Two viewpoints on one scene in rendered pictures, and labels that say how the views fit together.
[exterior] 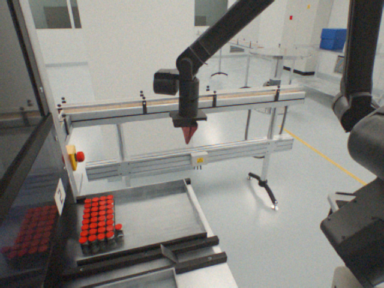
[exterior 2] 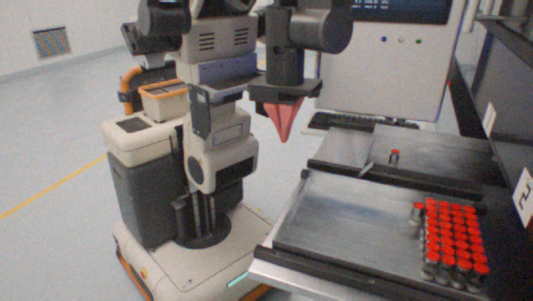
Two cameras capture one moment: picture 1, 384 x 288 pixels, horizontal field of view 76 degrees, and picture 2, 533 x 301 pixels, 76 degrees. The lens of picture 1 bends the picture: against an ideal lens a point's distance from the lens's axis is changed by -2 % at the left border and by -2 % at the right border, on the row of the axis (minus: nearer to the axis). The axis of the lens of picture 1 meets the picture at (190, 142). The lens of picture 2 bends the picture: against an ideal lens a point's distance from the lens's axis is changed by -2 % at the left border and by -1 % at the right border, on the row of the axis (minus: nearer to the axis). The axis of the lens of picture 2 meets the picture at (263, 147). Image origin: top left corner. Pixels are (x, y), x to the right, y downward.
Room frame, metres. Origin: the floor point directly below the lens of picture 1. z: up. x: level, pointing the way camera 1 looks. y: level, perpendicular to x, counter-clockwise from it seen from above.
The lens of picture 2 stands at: (1.11, 0.29, 1.33)
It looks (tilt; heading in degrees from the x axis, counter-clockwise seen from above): 27 degrees down; 218
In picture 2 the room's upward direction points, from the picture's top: straight up
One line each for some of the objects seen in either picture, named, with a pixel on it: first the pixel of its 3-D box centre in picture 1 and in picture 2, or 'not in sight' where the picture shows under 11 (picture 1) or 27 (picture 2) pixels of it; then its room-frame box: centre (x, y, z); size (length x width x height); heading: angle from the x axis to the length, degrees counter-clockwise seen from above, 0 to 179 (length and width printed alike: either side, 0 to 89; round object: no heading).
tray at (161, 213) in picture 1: (141, 215); (379, 226); (0.57, 0.15, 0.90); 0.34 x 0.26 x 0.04; 106
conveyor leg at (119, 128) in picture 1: (125, 170); not in sight; (1.47, 0.46, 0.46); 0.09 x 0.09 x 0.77; 16
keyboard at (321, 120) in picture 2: not in sight; (363, 125); (-0.05, -0.14, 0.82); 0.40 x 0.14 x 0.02; 109
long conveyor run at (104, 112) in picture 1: (178, 102); not in sight; (1.58, 0.08, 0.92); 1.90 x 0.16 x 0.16; 106
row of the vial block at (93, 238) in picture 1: (95, 222); (456, 241); (0.54, 0.28, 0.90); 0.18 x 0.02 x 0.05; 16
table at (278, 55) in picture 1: (275, 81); not in sight; (4.00, -1.36, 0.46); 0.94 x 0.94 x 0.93
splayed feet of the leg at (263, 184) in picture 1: (261, 186); not in sight; (1.79, -0.64, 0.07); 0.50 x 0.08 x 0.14; 16
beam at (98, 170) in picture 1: (198, 155); not in sight; (1.63, -0.07, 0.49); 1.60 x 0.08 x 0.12; 106
